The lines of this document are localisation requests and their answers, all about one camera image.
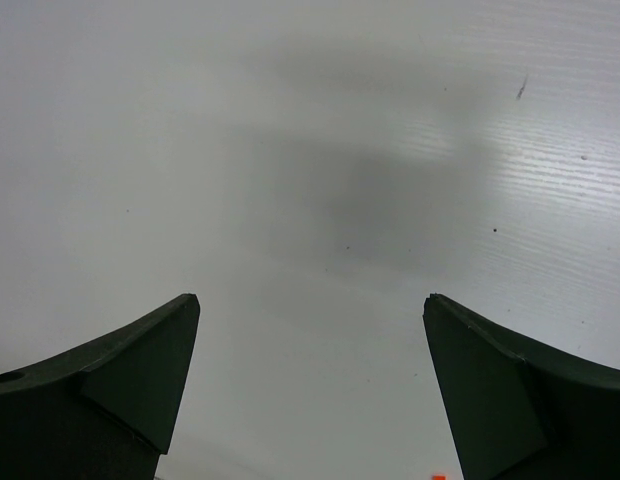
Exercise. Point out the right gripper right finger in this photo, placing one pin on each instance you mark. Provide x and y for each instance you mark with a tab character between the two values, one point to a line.
518	408

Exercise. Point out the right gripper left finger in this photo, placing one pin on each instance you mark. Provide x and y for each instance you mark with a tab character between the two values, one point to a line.
106	409

